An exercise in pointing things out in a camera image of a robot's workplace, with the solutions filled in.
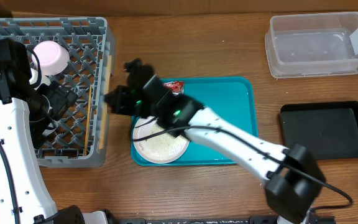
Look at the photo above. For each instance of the grey dishwasher rack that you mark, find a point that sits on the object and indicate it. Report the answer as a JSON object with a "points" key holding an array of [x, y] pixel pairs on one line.
{"points": [[91, 46]]}

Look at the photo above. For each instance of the white paper cup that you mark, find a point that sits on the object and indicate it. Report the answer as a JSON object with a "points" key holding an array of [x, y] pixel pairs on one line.
{"points": [[44, 79]]}

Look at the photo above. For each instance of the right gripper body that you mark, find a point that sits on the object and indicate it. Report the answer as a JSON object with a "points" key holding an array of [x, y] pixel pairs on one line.
{"points": [[132, 90]]}

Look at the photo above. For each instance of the black plastic tray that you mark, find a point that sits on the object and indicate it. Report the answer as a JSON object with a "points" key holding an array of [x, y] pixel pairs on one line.
{"points": [[328, 130]]}

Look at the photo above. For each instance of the red foil snack wrapper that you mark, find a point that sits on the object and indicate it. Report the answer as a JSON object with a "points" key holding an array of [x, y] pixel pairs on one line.
{"points": [[177, 87]]}

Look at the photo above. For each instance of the large white plate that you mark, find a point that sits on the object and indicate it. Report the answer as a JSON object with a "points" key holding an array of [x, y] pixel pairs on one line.
{"points": [[161, 149]]}

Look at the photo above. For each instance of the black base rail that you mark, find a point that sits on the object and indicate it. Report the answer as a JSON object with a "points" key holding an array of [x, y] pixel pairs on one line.
{"points": [[251, 220]]}

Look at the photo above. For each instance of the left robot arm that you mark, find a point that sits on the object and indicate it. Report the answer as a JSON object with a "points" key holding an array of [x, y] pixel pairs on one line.
{"points": [[26, 111]]}

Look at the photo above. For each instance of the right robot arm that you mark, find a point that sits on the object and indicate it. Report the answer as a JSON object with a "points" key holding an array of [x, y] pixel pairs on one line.
{"points": [[291, 177]]}

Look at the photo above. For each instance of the brown cardboard backdrop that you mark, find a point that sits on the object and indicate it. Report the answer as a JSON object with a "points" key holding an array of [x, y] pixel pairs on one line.
{"points": [[169, 7]]}

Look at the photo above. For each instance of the teal plastic tray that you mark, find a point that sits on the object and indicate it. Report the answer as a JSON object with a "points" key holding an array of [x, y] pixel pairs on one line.
{"points": [[232, 98]]}

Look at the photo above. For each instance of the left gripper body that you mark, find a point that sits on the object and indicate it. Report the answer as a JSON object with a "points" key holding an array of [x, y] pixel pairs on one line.
{"points": [[59, 100]]}

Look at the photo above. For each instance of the clear plastic container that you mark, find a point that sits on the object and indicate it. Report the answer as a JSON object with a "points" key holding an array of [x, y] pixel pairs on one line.
{"points": [[312, 45]]}

